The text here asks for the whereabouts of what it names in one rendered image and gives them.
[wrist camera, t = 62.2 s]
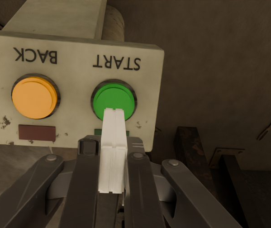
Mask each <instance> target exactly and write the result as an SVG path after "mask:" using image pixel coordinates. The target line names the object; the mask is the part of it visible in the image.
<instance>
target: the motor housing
mask: <svg viewBox="0 0 271 228"><path fill-rule="evenodd" d="M173 145H174V150H175V155H176V159H177V160H178V161H181V162H182V163H183V164H184V165H185V166H186V167H187V168H188V169H189V170H190V171H191V172H192V173H193V175H194V176H195V177H196V178H197V179H198V180H199V181H200V182H201V183H202V184H203V185H204V186H205V188H206V189H207V190H208V191H209V192H210V193H211V194H212V195H213V196H214V197H215V198H216V200H217V201H218V202H219V199H218V195H217V192H216V189H215V186H214V182H213V179H212V176H211V173H210V170H209V166H208V163H207V160H206V156H205V153H204V150H203V146H202V143H201V140H200V136H199V133H198V130H197V127H182V126H178V128H177V131H176V135H175V139H174V142H173Z"/></svg>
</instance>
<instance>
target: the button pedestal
mask: <svg viewBox="0 0 271 228"><path fill-rule="evenodd" d="M106 3H107V0H27V1H26V2H25V3H24V4H23V5H22V7H21V8H20V9H19V10H18V11H17V12H16V14H15V15H14V16H13V17H12V18H11V19H10V21H9V22H8V23H7V24H6V25H5V26H4V27H3V28H2V30H1V31H0V144H6V145H24V146H42V147H67V148H77V147H78V141H79V139H82V138H84V137H85V136H86V135H94V129H102V127H103V120H101V119H100V118H99V117H98V116H97V114H96V113H95V111H94V107H93V101H94V96H95V94H96V92H97V90H98V89H99V88H100V87H102V86H103V85H105V84H108V83H120V84H122V85H124V86H126V87H128V88H129V89H130V91H131V92H132V94H133V97H134V102H135V106H134V110H133V113H132V114H131V116H130V117H129V118H128V119H127V120H125V129H126V131H129V137H139V138H140V139H142V141H143V146H144V150H145V152H151V150H152V147H153V140H154V132H155V125H156V118H157V108H158V100H159V93H160V85H161V78H162V68H163V61H164V50H163V49H161V48H160V47H158V46H157V45H155V44H145V43H131V42H121V41H111V40H101V36H102V30H103V24H104V17H105V9H106ZM32 76H35V77H40V78H43V79H45V80H47V81H48V82H49V83H50V84H51V85H52V86H53V87H54V89H55V91H56V94H57V104H56V106H55V108H54V109H53V111H52V112H51V113H50V114H49V115H48V116H46V117H44V118H40V119H32V118H28V117H26V116H24V115H22V114H21V113H20V112H19V111H18V110H17V109H16V107H15V106H14V103H13V100H12V93H13V89H14V87H15V86H16V85H17V84H18V83H19V82H20V81H21V80H23V79H25V78H27V77H32ZM19 124H22V125H37V126H53V127H55V129H56V141H39V140H22V139H19V128H18V125H19Z"/></svg>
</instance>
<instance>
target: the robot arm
mask: <svg viewBox="0 0 271 228"><path fill-rule="evenodd" d="M98 191H100V193H109V191H112V192H113V193H117V194H121V193H122V192H124V196H123V206H124V221H125V228H166V225H165V221H164V217H165V219H166V220H167V222H168V223H169V225H170V227H171V228H243V227H242V226H241V225H240V224H239V223H238V222H237V221H236V220H235V219H234V218H233V216H232V215H231V214H230V213H229V212H228V211H227V210H226V209H225V208H224V207H223V206H222V205H221V204H220V203H219V202H218V201H217V200H216V198H215V197H214V196H213V195H212V194H211V193H210V192H209V191H208V190H207V189H206V188H205V186H204V185H203V184H202V183H201V182H200V181H199V180H198V179H197V178H196V177H195V176H194V175H193V173H192V172H191V171H190V170H189V169H188V168H187V167H186V166H185V165H184V164H183V163H182V162H181V161H178V160H176V159H166V160H164V161H162V164H161V165H159V164H155V163H153V162H150V159H149V157H148V155H146V154H145V150H144V146H143V141H142V139H140V138H139V137H127V136H126V129H125V120H124V111H123V110H122V109H115V110H114V109H113V108H106V109H104V118H103V127H102V135H101V136H100V135H86V136H85V137H84V138H82V139H79V141H78V147H77V157H76V158H75V159H73V160H68V161H64V158H63V157H62V156H61V155H57V154H47V155H45V156H42V157H41V158H39V159H38V160H37V161H36V162H35V163H34V164H33V165H32V166H31V167H30V168H29V169H28V170H27V171H26V172H25V173H24V174H22V175H21V176H20V177H19V178H18V179H17V180H16V181H15V182H14V183H13V184H12V185H11V186H9V187H8V188H7V189H6V190H5V191H4V192H3V193H2V194H1V195H0V228H45V227H46V226H47V224H48V223H49V222H50V220H51V219H52V217H53V216H54V214H55V213H56V211H57V210H58V208H59V207H60V205H61V204H62V202H63V200H64V197H66V200H65V204H64V207H63V211H62V215H61V219H60V222H59V226H58V228H95V223H96V212H97V202H98ZM163 215H164V217H163Z"/></svg>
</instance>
